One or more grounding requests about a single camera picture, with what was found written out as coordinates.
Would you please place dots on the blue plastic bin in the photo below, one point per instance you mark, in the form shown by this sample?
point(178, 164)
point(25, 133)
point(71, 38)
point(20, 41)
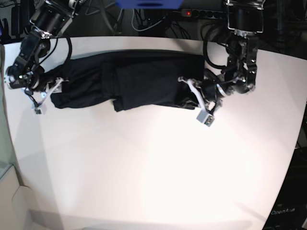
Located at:
point(149, 4)

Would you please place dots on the dark navy T-shirt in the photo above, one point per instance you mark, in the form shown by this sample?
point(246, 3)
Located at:
point(130, 79)

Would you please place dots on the white power strip red switch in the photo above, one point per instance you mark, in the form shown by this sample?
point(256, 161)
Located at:
point(203, 14)

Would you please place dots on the black OpenArm computer case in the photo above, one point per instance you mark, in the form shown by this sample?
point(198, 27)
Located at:
point(290, 209)

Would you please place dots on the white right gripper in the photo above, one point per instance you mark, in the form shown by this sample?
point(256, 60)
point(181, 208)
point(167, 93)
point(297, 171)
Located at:
point(39, 91)

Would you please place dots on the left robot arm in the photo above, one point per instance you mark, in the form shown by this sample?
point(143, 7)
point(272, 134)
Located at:
point(239, 35)

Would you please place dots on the black adapters on floor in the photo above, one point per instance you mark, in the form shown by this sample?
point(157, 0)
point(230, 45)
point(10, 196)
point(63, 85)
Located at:
point(15, 20)

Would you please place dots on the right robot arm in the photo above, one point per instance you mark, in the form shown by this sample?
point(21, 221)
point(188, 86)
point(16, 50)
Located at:
point(49, 21)

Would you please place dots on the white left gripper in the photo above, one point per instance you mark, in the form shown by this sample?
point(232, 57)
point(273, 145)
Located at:
point(206, 116)

